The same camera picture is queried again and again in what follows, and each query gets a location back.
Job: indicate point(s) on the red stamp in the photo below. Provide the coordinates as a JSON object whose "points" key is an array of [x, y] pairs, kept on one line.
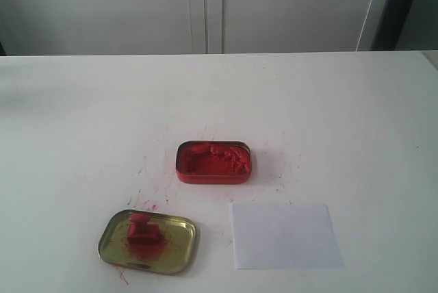
{"points": [[142, 231]]}

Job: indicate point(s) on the red ink paste tin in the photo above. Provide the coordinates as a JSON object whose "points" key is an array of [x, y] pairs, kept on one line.
{"points": [[213, 162]]}

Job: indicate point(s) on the white paper sheet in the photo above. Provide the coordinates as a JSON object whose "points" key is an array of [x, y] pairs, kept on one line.
{"points": [[283, 236]]}

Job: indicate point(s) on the gold tin lid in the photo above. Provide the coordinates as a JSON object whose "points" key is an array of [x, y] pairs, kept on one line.
{"points": [[169, 256]]}

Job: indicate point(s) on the white cabinet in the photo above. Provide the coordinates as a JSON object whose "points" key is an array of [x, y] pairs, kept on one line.
{"points": [[113, 27]]}

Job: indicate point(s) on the dark vertical post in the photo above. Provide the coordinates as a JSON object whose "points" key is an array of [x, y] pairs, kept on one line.
{"points": [[390, 25]]}

